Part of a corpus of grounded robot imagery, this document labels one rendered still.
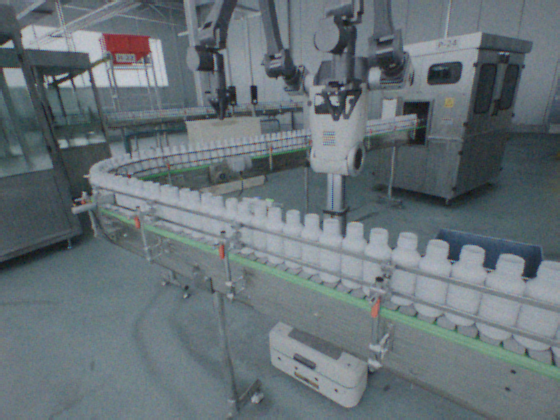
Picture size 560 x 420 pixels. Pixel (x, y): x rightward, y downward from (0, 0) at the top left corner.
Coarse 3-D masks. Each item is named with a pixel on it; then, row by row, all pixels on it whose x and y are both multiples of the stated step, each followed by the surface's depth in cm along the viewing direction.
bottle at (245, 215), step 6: (240, 204) 91; (246, 204) 89; (240, 210) 89; (246, 210) 89; (240, 216) 90; (246, 216) 89; (252, 216) 90; (246, 222) 89; (246, 228) 90; (246, 234) 91; (246, 240) 91; (252, 240) 92; (246, 252) 93; (252, 252) 94
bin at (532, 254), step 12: (444, 228) 115; (444, 240) 116; (456, 240) 114; (468, 240) 111; (480, 240) 109; (492, 240) 107; (504, 240) 104; (456, 252) 115; (492, 252) 108; (504, 252) 106; (516, 252) 104; (528, 252) 101; (540, 252) 96; (492, 264) 109; (528, 264) 103; (540, 264) 93; (528, 276) 104
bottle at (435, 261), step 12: (432, 240) 61; (432, 252) 60; (444, 252) 59; (420, 264) 62; (432, 264) 60; (444, 264) 59; (420, 276) 62; (420, 288) 63; (432, 288) 61; (444, 288) 61; (432, 300) 62; (444, 300) 62; (420, 312) 64; (432, 312) 63
